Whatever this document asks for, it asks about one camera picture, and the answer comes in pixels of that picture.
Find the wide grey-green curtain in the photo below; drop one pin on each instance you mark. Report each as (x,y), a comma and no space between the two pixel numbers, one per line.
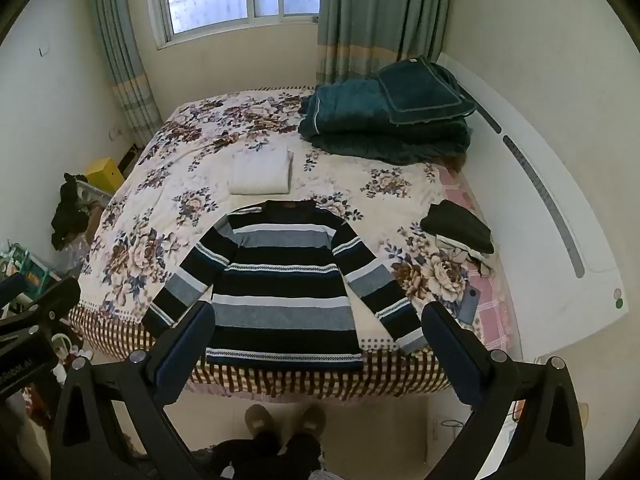
(380,10)

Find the yellow box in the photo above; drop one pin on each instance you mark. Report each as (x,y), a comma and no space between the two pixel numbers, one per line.
(102,172)

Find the dark green trimmed pillow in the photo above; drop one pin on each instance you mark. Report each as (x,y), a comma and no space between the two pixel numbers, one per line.
(425,90)

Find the grey smartphone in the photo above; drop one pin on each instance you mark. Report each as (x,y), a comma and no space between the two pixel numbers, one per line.
(469,305)

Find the narrow grey-green curtain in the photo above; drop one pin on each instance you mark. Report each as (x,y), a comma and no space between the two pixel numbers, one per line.
(125,60)

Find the dark green folded quilt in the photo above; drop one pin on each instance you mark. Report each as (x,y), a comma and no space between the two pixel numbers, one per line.
(350,120)

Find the clear plastic bag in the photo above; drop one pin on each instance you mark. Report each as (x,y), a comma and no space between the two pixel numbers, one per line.
(77,257)

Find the pink checked sheet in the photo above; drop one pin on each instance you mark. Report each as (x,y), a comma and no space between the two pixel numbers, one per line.
(495,320)

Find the white headboard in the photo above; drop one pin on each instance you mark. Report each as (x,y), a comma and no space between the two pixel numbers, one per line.
(500,210)

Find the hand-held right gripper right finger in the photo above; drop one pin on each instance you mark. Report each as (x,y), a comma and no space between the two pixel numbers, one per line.
(450,350)

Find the white wall socket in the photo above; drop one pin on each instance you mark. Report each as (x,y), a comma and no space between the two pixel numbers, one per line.
(115,134)

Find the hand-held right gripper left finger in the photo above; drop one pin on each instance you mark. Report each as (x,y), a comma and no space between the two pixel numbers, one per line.
(185,345)

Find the striped knit sweater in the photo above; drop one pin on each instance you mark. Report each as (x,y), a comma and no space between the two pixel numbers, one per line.
(285,280)

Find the dark folded garment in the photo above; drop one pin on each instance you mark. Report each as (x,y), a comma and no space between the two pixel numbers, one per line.
(455,222)

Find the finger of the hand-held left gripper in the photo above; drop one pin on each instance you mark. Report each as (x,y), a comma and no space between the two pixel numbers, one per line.
(11,290)
(50,300)

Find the teal storage rack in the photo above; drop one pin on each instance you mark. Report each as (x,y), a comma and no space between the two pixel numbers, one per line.
(30,270)

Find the white folded garment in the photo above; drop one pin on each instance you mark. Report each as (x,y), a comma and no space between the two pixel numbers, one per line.
(260,172)

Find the floral blanket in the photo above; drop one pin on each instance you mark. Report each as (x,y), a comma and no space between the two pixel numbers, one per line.
(150,210)

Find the black crumpled cloth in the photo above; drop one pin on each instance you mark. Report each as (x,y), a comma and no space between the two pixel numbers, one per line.
(67,210)

